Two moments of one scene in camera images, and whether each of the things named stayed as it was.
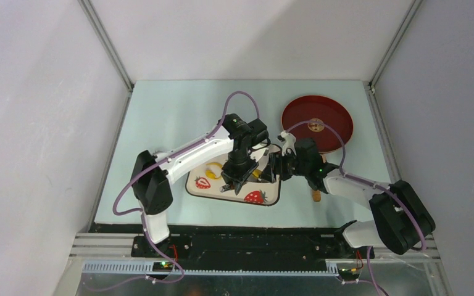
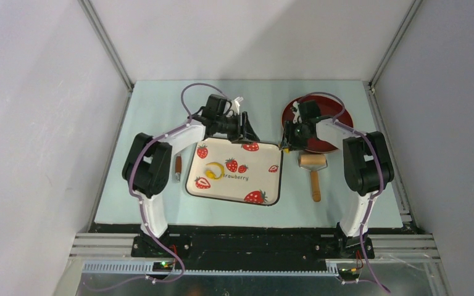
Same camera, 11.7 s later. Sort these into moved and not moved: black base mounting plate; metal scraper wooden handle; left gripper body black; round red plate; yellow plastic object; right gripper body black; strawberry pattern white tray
Moved: metal scraper wooden handle; left gripper body black; right gripper body black
Not moved: yellow plastic object; black base mounting plate; strawberry pattern white tray; round red plate
